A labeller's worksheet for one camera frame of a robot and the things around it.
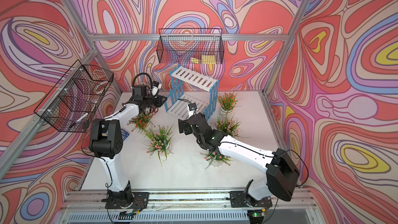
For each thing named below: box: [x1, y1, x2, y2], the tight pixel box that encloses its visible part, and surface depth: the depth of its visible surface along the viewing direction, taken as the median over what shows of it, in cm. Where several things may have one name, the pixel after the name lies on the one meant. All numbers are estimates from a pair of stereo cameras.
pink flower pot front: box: [200, 151, 233, 171], surface depth 77 cm
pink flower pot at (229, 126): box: [214, 111, 243, 138], surface depth 85 cm
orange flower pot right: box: [216, 92, 243, 119], surface depth 100 cm
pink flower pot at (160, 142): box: [143, 121, 175, 167], surface depth 82 cm
